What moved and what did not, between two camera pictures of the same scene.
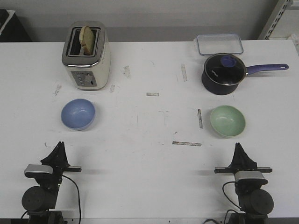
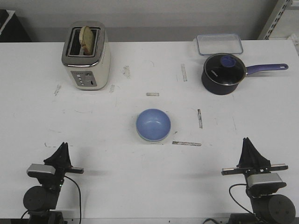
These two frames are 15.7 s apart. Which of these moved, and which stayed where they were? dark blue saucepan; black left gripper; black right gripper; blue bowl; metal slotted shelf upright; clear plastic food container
Moved: black right gripper; blue bowl
Stayed: metal slotted shelf upright; clear plastic food container; black left gripper; dark blue saucepan
